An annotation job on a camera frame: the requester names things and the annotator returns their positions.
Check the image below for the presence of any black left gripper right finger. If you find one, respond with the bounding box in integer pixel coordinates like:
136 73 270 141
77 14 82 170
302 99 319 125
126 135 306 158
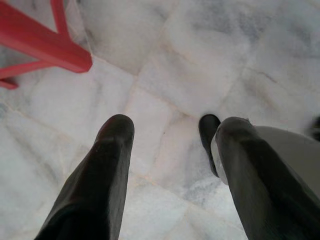
214 116 320 240

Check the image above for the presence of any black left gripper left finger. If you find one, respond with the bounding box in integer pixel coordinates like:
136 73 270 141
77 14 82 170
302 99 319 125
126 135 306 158
33 114 135 240

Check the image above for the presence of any black robot left foot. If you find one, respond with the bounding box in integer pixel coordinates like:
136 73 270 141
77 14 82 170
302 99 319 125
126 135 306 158
198 114 222 179

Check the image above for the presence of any black robot foot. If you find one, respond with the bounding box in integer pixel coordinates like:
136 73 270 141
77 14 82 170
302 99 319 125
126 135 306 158
309 116 320 141
198 114 222 179

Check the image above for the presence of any black robot right foot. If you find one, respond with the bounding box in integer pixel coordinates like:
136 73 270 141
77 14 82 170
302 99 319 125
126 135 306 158
309 116 320 141

